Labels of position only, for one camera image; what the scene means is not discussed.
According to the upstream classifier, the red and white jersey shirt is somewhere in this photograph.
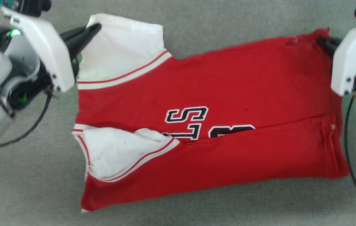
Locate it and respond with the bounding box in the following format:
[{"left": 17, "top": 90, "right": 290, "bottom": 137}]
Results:
[{"left": 72, "top": 13, "right": 351, "bottom": 214}]

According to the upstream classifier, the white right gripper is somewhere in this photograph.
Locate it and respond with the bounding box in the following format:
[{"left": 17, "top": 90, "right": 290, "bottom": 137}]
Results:
[{"left": 317, "top": 19, "right": 356, "bottom": 97}]

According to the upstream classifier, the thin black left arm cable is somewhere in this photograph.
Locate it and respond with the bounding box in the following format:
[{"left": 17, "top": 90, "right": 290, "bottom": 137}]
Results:
[{"left": 0, "top": 93, "right": 53, "bottom": 226}]

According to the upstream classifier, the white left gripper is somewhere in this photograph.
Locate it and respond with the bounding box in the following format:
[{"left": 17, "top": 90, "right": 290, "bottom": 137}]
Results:
[{"left": 2, "top": 7, "right": 102, "bottom": 93}]

